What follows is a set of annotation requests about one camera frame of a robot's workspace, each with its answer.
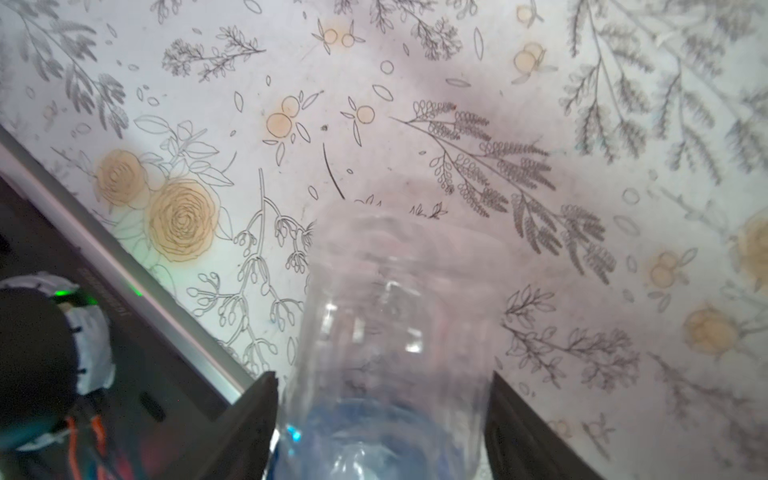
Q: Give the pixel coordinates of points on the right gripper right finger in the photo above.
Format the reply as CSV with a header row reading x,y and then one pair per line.
x,y
521,446

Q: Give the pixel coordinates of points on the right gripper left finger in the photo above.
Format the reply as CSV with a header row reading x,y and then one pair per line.
x,y
240,445

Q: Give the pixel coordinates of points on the aluminium front rail frame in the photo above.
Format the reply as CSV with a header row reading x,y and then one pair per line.
x,y
172,382

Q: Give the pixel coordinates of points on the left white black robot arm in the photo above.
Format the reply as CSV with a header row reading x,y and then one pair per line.
x,y
56,359

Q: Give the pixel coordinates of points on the Pocari bottle blue label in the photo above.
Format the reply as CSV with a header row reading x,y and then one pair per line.
x,y
396,349

